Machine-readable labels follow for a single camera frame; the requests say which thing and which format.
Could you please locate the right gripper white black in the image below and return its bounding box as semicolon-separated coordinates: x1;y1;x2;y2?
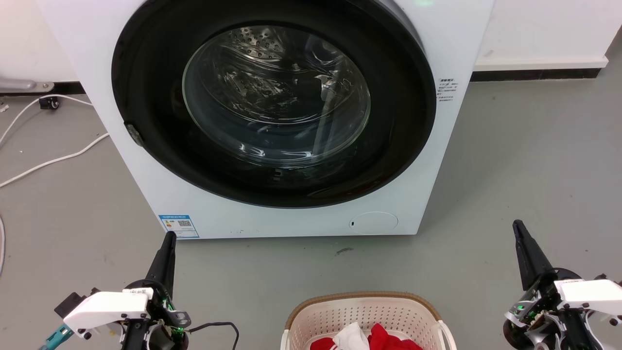
502;220;622;350

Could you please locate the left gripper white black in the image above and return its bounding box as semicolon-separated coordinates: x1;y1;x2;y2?
53;231;192;350

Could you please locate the cream perforated laundry basket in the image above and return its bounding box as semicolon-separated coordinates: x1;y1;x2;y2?
280;291;458;350

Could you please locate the blue energy label sticker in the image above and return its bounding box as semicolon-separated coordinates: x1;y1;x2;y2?
158;214;200;239

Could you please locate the white front-load washing machine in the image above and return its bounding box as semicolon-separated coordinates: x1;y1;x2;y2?
36;0;496;240

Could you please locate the teal plastic connector piece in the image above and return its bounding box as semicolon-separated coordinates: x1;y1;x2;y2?
38;324;75;350

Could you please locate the round white filter cover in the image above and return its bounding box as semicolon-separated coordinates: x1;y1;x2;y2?
348;211;399;236

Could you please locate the red garment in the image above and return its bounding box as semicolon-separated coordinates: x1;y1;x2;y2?
310;323;424;350

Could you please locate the printed warning text sticker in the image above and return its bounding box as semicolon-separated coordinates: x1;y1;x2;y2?
437;77;459;103

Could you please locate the round black glass washer door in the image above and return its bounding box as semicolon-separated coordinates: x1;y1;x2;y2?
111;0;437;209

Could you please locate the white garment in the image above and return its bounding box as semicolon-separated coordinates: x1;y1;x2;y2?
331;321;371;350

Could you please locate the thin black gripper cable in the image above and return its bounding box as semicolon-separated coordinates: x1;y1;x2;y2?
187;321;241;350

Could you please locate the grey door latch handle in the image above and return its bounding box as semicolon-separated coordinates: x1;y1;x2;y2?
124;122;145;148

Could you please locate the white floor cable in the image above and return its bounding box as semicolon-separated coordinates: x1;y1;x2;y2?
0;132;110;189
0;94;94;146

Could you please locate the black wall baseboard strip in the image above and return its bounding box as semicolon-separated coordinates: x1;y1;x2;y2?
470;68;602;83

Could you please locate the grey metal floor bracket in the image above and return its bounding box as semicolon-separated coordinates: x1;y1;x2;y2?
0;78;55;94

